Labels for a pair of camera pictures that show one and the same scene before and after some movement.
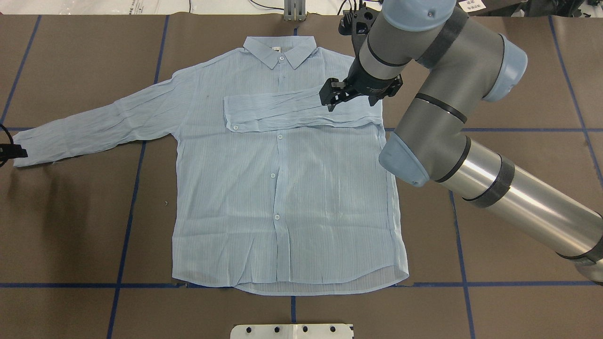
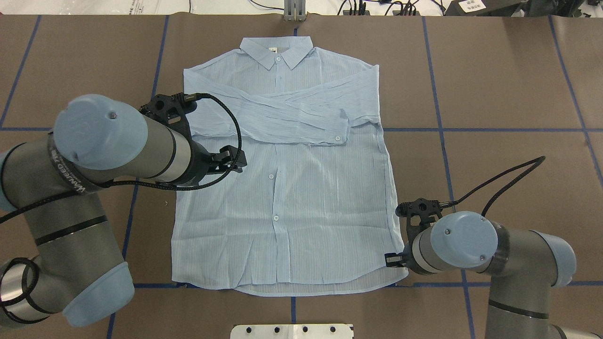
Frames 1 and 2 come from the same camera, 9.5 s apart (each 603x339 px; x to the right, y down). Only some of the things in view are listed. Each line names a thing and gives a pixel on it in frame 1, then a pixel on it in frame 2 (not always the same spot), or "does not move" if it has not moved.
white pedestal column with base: [321, 331] does not move
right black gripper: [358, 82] to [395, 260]
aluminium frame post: [294, 10] does not move
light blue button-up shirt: [277, 192] does not move
